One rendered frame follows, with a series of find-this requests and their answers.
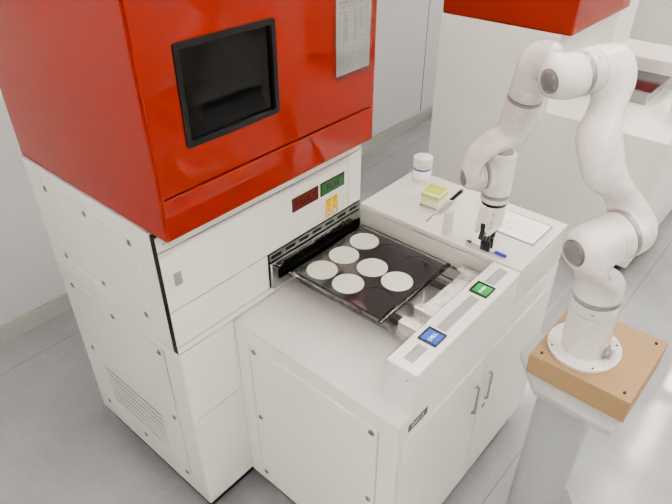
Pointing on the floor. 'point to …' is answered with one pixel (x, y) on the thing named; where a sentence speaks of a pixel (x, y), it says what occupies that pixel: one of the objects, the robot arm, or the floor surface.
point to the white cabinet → (297, 399)
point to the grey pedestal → (552, 440)
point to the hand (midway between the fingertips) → (486, 243)
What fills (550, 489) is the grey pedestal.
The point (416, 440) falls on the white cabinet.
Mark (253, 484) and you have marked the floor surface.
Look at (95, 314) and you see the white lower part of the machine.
